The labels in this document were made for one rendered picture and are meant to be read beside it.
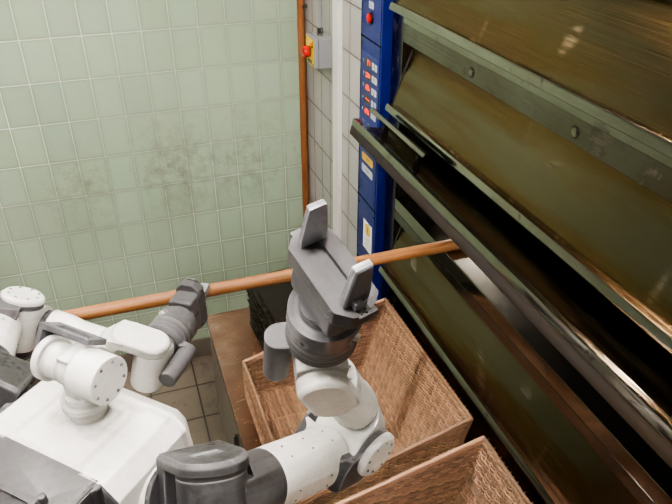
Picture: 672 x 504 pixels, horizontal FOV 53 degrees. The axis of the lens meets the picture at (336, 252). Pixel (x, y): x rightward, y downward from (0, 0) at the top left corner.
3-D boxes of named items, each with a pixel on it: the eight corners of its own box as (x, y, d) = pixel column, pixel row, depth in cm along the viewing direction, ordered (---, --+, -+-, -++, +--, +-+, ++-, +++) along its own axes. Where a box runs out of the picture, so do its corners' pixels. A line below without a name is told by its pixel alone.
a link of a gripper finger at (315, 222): (304, 213, 65) (301, 249, 70) (332, 201, 67) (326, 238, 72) (296, 201, 66) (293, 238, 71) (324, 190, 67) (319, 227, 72)
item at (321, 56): (325, 60, 236) (325, 30, 231) (334, 67, 228) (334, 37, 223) (305, 61, 234) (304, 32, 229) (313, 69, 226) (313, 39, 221)
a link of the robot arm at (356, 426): (379, 382, 92) (403, 424, 108) (327, 342, 98) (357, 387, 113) (328, 442, 90) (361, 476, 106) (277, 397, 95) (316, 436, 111)
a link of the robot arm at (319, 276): (327, 335, 65) (317, 386, 74) (406, 294, 68) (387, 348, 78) (264, 242, 70) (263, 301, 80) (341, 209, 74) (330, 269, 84)
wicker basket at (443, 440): (383, 361, 225) (387, 294, 210) (467, 492, 180) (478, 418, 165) (242, 396, 211) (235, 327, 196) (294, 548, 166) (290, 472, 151)
